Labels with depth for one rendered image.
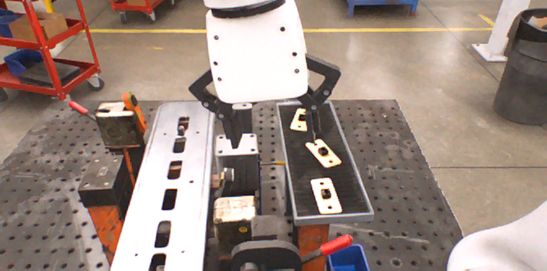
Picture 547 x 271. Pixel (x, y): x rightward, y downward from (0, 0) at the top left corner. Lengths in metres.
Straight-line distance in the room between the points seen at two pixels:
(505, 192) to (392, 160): 1.26
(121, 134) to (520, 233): 1.02
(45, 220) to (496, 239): 1.27
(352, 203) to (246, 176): 0.31
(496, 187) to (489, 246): 2.12
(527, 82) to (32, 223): 2.95
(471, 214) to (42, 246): 2.06
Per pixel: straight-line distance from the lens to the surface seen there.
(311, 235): 0.96
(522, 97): 3.29
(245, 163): 0.93
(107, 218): 1.10
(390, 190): 1.45
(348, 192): 0.75
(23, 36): 3.24
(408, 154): 1.62
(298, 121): 0.91
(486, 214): 2.54
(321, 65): 0.41
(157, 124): 1.22
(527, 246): 0.55
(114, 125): 1.22
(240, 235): 0.85
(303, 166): 0.79
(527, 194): 2.78
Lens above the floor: 1.69
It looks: 35 degrees down
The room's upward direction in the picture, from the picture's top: straight up
